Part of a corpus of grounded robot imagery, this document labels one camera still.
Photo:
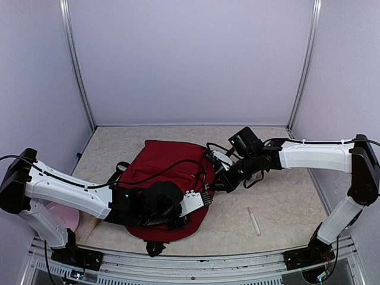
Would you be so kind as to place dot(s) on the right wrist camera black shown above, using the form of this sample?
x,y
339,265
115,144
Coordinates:
x,y
218,159

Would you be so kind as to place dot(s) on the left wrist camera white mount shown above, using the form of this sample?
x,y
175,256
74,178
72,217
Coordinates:
x,y
192,201

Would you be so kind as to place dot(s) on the dark red student backpack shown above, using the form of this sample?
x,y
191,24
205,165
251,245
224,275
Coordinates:
x,y
169,172

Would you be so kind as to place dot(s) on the aluminium corner post right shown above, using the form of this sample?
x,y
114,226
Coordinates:
x,y
307,62

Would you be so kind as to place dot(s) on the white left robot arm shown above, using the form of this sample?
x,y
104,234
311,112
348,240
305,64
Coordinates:
x,y
28,181

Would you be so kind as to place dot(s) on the aluminium front frame rail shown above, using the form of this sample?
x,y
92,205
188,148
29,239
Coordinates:
x,y
119,267

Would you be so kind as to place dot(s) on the aluminium corner post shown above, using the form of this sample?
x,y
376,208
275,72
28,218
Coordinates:
x,y
307,62
73,55

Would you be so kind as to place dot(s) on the aluminium corner post left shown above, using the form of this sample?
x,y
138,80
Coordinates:
x,y
73,55

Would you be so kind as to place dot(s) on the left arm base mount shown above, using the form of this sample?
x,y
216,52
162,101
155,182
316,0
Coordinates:
x,y
73,255

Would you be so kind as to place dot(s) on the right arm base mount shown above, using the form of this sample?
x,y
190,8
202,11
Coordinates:
x,y
315,252

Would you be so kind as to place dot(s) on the pink capped pen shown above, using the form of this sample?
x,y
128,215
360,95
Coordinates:
x,y
254,221

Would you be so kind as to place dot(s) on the pink plastic plate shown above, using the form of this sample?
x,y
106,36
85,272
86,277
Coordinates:
x,y
68,217

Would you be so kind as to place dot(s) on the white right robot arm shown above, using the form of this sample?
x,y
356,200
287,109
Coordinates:
x,y
250,155

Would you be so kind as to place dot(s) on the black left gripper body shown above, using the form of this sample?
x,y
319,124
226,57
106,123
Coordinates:
x,y
175,225

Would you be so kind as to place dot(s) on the yellow capped clear tube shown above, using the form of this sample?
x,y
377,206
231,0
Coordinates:
x,y
88,229

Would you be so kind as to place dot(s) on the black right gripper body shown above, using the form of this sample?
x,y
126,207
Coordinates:
x,y
233,182

